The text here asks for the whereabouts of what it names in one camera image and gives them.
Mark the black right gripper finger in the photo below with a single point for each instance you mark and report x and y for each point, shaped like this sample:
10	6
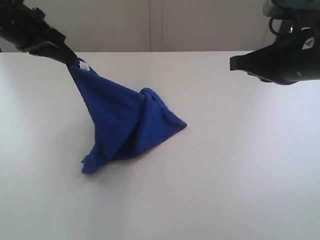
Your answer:
256	63

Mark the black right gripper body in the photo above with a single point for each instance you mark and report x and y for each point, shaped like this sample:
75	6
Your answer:
297	58

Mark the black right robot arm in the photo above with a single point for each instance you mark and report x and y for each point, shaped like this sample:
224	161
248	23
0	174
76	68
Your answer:
291	16

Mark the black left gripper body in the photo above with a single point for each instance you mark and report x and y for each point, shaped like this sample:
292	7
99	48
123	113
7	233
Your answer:
26	27

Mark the blue towel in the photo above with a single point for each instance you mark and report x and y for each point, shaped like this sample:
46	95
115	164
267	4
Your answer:
127	123

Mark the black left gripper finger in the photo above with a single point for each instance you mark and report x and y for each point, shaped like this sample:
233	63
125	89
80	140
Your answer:
61	53

